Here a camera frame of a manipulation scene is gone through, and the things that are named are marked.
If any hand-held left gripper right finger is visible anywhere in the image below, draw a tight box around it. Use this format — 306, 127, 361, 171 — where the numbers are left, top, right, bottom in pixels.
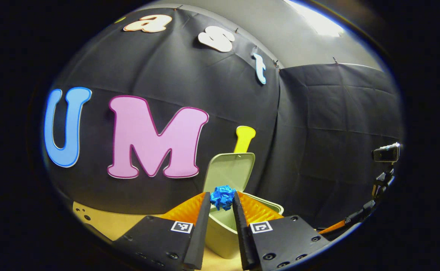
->
232, 191, 331, 271

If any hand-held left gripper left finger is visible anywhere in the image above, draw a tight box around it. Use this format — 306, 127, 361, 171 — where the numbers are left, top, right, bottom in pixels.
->
112, 192, 211, 271

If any pale green garbage bin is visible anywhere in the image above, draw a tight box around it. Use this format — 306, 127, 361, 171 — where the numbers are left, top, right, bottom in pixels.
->
203, 152, 284, 259

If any blue paper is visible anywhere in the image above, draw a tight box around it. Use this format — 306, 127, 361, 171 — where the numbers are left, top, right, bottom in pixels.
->
210, 185, 237, 211

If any wooden desktop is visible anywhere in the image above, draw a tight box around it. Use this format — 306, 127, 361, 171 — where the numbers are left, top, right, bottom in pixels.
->
73, 201, 243, 271

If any black backdrop cloth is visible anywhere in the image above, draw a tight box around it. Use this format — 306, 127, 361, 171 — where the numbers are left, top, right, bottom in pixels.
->
41, 8, 405, 230

